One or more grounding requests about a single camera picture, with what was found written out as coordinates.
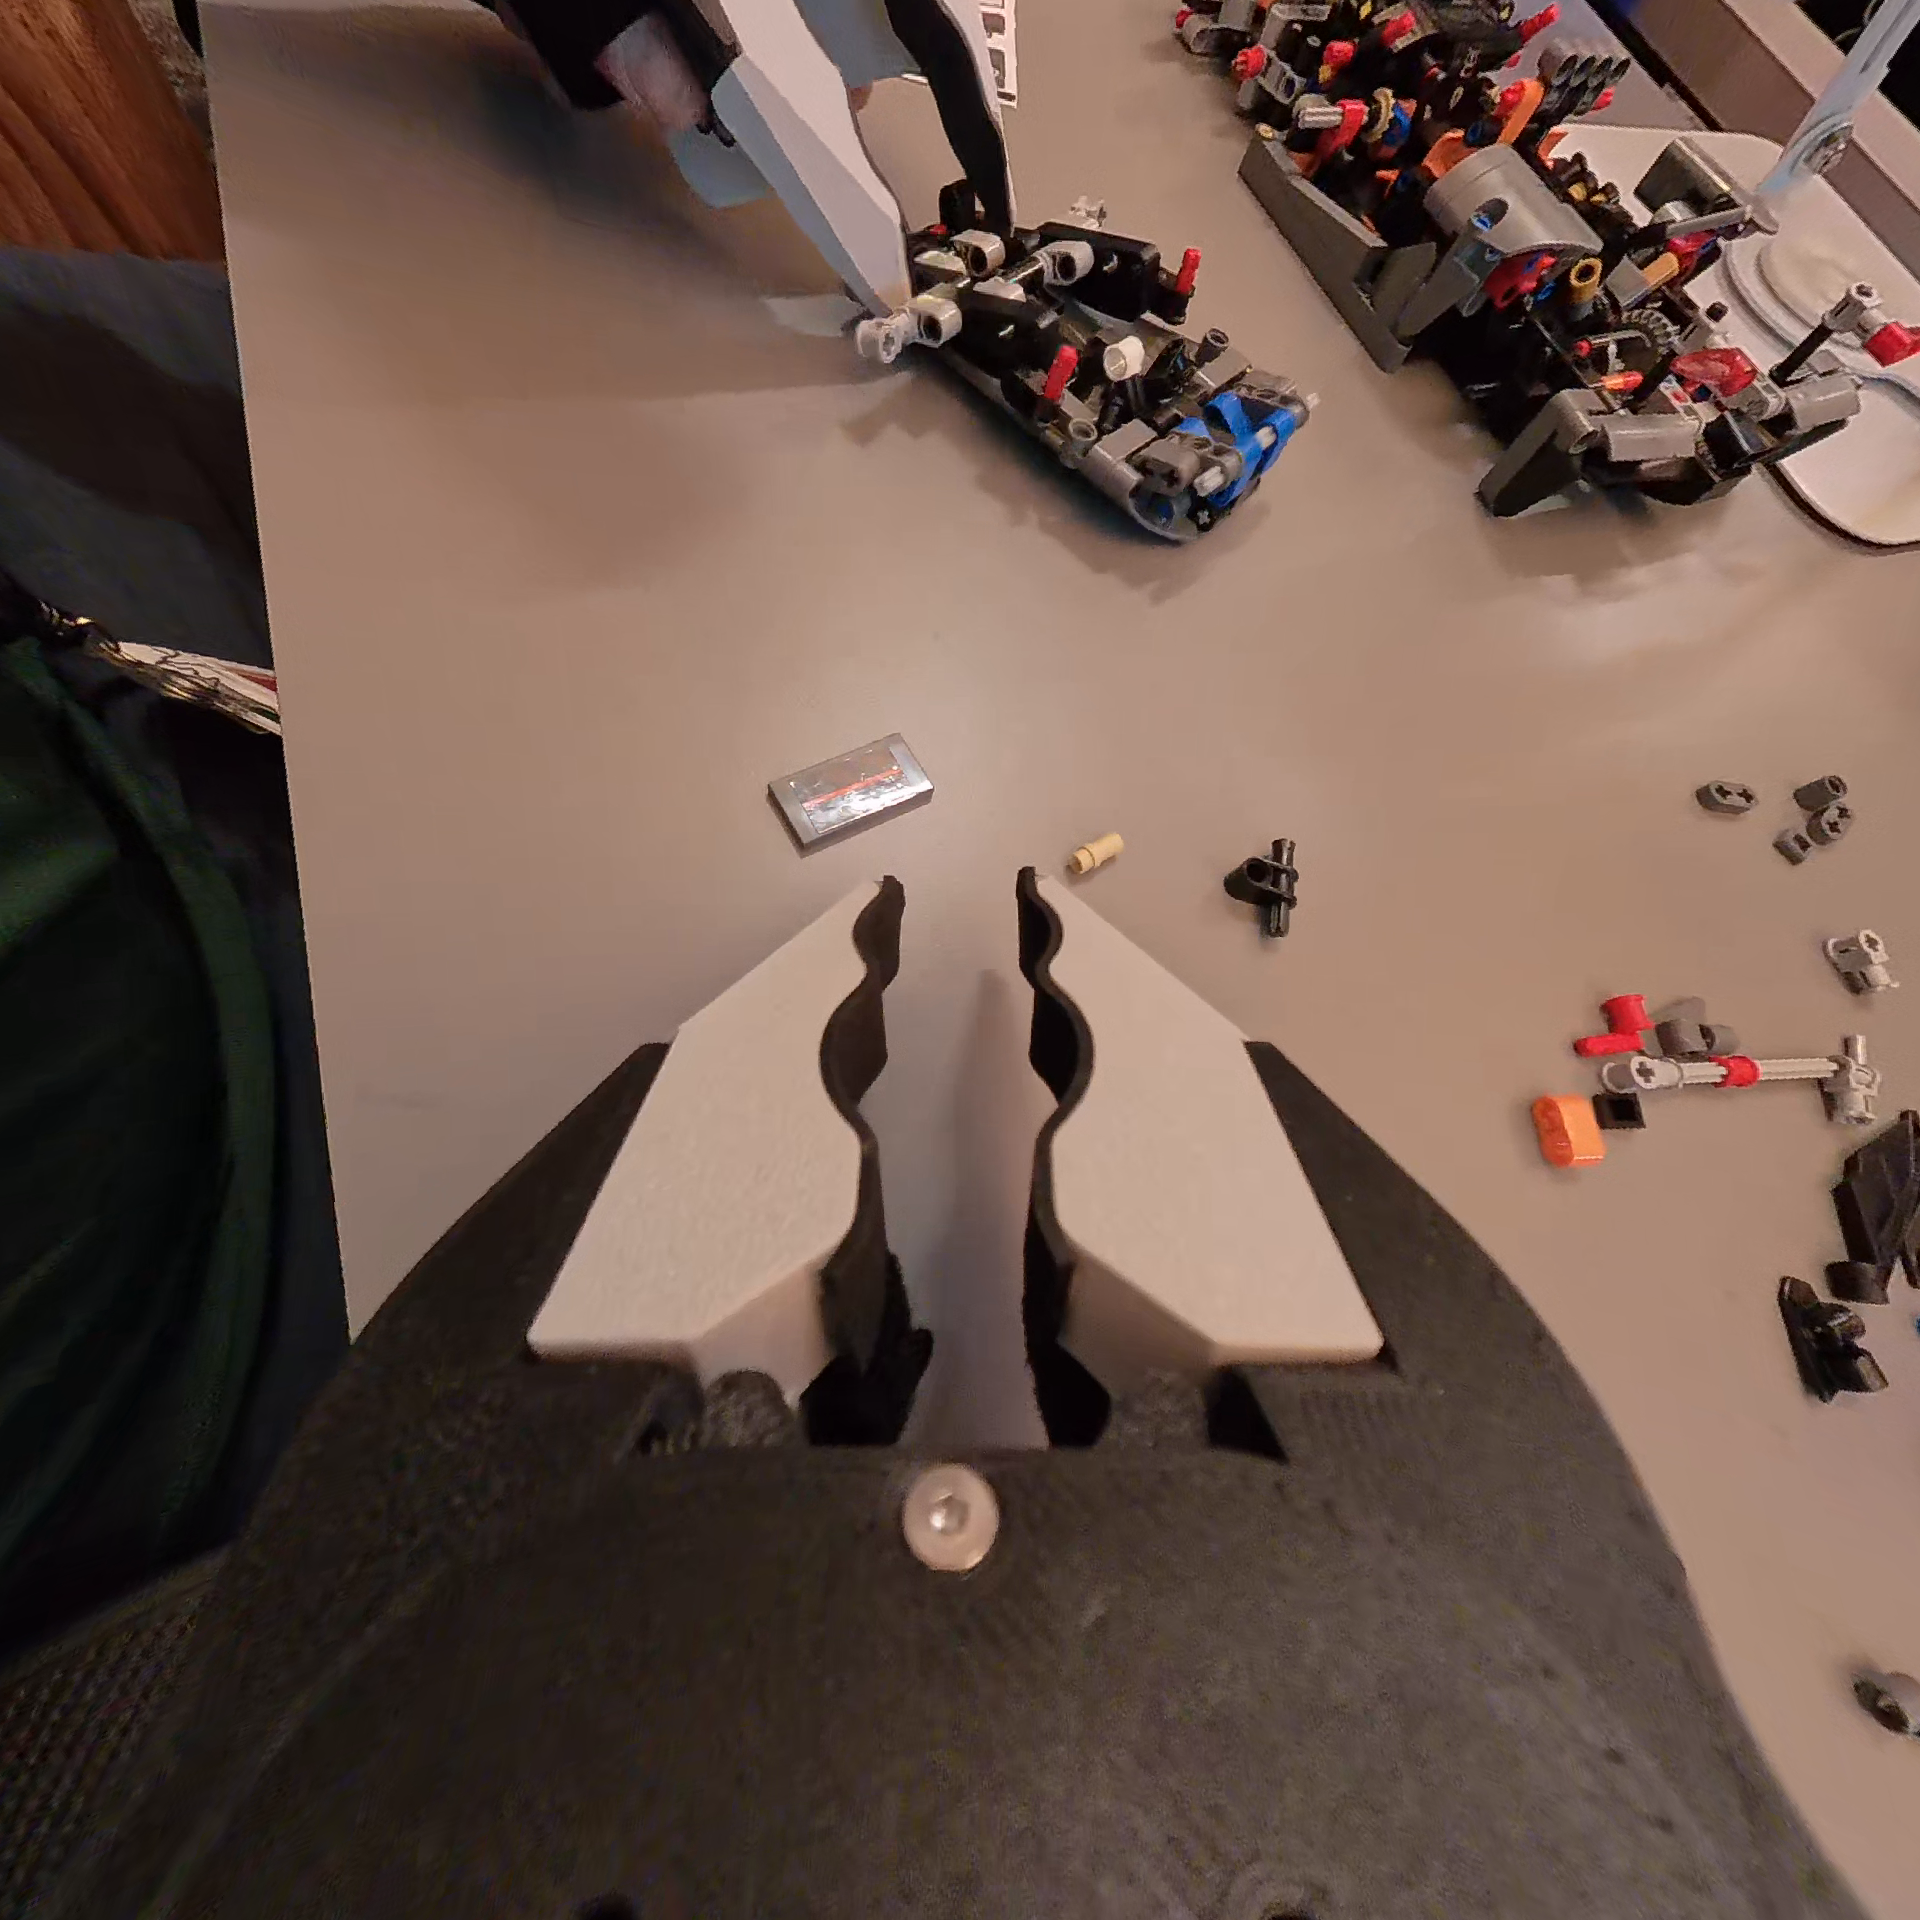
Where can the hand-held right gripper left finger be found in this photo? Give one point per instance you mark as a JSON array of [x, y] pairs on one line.
[[704, 1200]]

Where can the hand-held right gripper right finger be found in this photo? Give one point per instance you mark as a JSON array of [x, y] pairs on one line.
[[1201, 1200]]

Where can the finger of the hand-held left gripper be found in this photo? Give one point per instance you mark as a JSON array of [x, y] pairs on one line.
[[797, 120], [984, 149]]

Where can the small lego car subassembly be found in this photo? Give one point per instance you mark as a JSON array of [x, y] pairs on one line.
[[1079, 359]]

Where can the lego sticker sheet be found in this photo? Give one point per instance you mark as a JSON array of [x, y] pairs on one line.
[[1002, 44]]

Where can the black lego connector with pin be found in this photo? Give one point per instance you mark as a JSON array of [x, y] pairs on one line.
[[1263, 884]]

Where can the tan lego pin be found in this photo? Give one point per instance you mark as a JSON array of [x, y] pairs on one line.
[[1098, 853]]

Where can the orange lego piece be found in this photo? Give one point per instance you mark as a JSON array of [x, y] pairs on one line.
[[1569, 1133]]

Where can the small black square lego piece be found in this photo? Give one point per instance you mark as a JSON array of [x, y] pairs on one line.
[[1617, 1113]]

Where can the dark grey red-striped lego tile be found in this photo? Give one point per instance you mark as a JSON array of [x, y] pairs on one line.
[[850, 791]]

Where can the grey lego axle with red parts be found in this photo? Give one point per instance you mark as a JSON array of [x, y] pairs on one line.
[[1711, 1068]]

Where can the large lego car chassis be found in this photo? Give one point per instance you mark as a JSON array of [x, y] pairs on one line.
[[1501, 255]]

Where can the black curved lego panel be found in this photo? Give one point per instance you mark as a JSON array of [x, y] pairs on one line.
[[1882, 1200]]

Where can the light grey lego connector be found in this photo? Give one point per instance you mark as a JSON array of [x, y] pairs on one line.
[[1862, 964]]

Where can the grey round lego piece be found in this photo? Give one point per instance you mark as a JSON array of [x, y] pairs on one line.
[[1890, 1703]]

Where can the person's left hand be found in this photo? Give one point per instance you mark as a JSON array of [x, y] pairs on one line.
[[662, 77]]

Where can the person's dark green shirt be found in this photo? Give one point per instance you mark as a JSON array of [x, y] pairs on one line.
[[120, 975]]

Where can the white stand base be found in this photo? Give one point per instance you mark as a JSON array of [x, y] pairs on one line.
[[1845, 452]]

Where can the black lego bracket piece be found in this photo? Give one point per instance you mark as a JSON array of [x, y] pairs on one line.
[[1830, 1338]]

